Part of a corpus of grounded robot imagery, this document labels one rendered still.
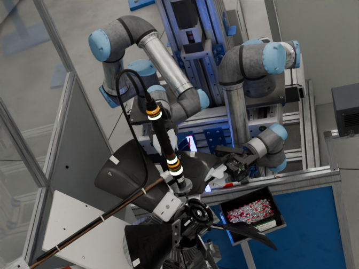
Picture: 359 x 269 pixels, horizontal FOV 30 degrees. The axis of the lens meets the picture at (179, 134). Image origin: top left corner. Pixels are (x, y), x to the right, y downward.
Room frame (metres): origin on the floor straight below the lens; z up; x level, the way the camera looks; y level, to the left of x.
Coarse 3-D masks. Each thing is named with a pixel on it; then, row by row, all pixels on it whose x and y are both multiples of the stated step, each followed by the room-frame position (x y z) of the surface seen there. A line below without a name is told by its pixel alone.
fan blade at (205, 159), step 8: (176, 152) 1.94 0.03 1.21; (184, 152) 1.93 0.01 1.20; (200, 152) 1.92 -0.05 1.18; (184, 160) 1.89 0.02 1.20; (192, 160) 1.88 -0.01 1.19; (200, 160) 1.88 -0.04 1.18; (208, 160) 1.87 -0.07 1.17; (216, 160) 1.87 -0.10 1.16; (168, 168) 1.87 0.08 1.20; (184, 168) 1.85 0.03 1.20; (192, 168) 1.84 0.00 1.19; (200, 168) 1.83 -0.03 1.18; (208, 168) 1.83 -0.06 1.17; (184, 176) 1.81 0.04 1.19; (192, 176) 1.80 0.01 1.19; (200, 176) 1.79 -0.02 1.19; (192, 184) 1.76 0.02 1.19; (200, 184) 1.75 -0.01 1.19; (192, 192) 1.72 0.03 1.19; (200, 192) 1.71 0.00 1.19
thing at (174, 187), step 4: (164, 172) 1.69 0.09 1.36; (164, 176) 1.67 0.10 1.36; (168, 176) 1.66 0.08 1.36; (172, 176) 1.67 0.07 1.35; (164, 180) 1.67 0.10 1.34; (168, 180) 1.66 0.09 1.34; (172, 180) 1.66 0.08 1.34; (188, 180) 1.70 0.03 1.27; (168, 184) 1.66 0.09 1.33; (172, 184) 1.66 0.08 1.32; (176, 184) 1.67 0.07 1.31; (188, 184) 1.68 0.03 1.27; (172, 188) 1.68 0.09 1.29; (176, 188) 1.67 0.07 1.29; (180, 188) 1.68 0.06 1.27; (184, 188) 1.67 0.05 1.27; (188, 188) 1.66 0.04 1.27; (176, 192) 1.66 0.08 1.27; (180, 192) 1.66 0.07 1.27; (184, 192) 1.65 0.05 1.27; (188, 192) 1.66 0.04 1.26
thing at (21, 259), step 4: (16, 260) 1.51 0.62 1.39; (20, 260) 1.50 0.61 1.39; (24, 260) 1.49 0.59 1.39; (12, 264) 1.50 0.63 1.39; (16, 264) 1.49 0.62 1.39; (20, 264) 1.48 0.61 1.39; (24, 264) 1.48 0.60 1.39; (4, 268) 1.49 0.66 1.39; (8, 268) 1.48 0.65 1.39; (12, 268) 1.48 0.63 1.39; (16, 268) 1.47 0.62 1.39; (20, 268) 1.47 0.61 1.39; (24, 268) 1.46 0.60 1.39; (28, 268) 1.45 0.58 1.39
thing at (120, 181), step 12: (132, 144) 1.82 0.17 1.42; (120, 156) 1.78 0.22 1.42; (132, 156) 1.77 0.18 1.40; (144, 156) 1.77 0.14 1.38; (108, 168) 1.74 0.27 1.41; (120, 168) 1.74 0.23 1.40; (132, 168) 1.74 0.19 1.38; (144, 168) 1.74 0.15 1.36; (156, 168) 1.74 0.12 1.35; (96, 180) 1.71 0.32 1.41; (108, 180) 1.71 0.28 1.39; (120, 180) 1.71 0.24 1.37; (132, 180) 1.71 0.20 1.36; (108, 192) 1.68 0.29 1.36; (120, 192) 1.68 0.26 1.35; (132, 192) 1.68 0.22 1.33; (156, 192) 1.67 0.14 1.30; (144, 204) 1.65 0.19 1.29; (156, 204) 1.64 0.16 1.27
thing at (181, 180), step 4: (148, 92) 1.69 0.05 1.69; (148, 96) 1.68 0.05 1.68; (148, 100) 1.68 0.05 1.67; (152, 100) 1.68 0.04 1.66; (148, 104) 1.68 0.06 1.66; (152, 104) 1.67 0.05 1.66; (156, 104) 1.68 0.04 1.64; (148, 108) 1.68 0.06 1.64; (152, 108) 1.67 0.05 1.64; (156, 108) 1.68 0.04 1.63; (176, 176) 1.67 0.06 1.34; (180, 176) 1.67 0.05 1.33; (176, 180) 1.68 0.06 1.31; (180, 180) 1.67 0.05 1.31; (184, 180) 1.68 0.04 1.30; (180, 184) 1.67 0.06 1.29; (184, 184) 1.68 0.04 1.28
